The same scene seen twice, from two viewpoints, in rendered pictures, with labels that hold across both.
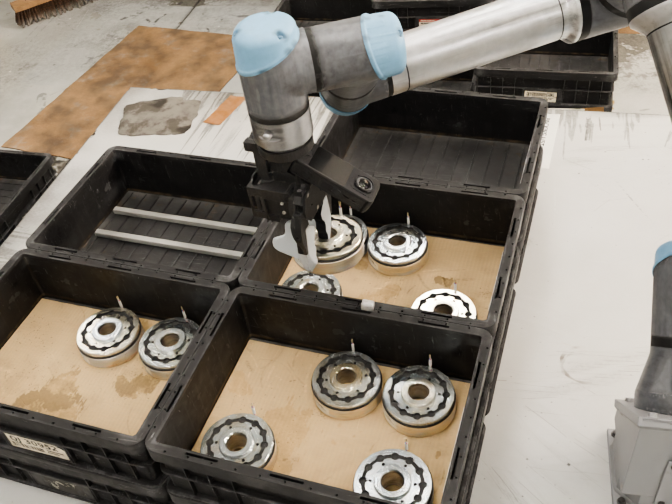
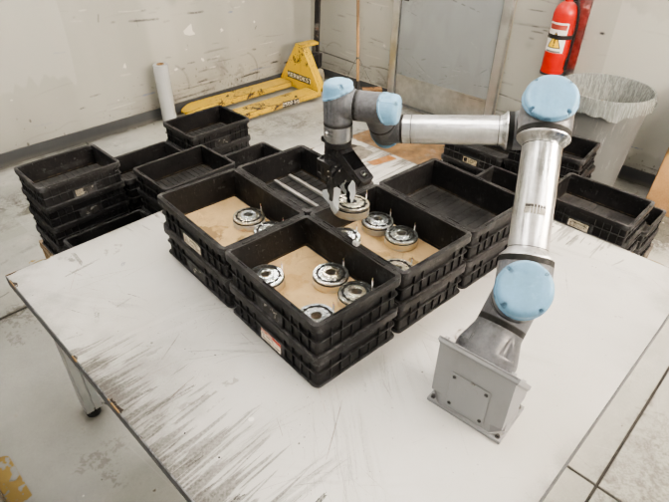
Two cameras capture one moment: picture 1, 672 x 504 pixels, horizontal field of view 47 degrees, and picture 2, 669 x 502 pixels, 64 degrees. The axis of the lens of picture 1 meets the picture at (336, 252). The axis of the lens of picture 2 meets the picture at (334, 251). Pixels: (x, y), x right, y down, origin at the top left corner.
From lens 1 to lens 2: 0.62 m
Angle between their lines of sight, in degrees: 20
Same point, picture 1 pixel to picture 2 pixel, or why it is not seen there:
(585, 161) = (556, 253)
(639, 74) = not seen: outside the picture
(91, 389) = (227, 235)
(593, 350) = not seen: hidden behind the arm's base
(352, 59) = (369, 108)
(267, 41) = (334, 87)
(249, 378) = (293, 259)
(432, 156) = (456, 209)
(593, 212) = not seen: hidden behind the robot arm
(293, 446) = (290, 290)
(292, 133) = (336, 135)
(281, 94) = (334, 114)
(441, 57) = (428, 130)
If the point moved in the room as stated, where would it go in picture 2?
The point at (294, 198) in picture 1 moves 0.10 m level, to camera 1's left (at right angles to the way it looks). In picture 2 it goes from (333, 169) to (299, 161)
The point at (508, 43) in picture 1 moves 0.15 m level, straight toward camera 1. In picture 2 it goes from (465, 135) to (433, 155)
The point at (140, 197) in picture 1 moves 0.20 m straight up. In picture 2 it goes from (304, 174) to (303, 125)
